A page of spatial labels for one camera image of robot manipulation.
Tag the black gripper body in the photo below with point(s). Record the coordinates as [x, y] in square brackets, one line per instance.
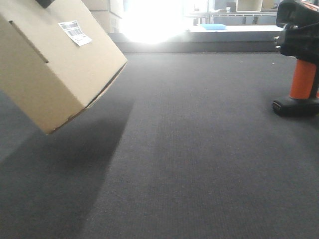
[301, 42]

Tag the blue plastic tray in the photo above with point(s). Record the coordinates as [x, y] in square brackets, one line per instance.
[213, 26]

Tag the black conveyor side rail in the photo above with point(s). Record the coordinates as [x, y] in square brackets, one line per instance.
[197, 42]

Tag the stacked cardboard boxes background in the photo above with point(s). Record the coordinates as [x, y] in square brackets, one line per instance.
[109, 13]

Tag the orange black barcode scanner gun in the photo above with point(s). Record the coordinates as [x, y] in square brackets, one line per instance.
[303, 99]

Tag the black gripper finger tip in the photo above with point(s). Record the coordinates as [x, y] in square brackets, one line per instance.
[45, 3]

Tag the white barcode label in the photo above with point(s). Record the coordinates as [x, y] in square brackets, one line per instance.
[74, 32]

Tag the brown cardboard package box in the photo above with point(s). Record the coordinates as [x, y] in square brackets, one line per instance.
[50, 78]

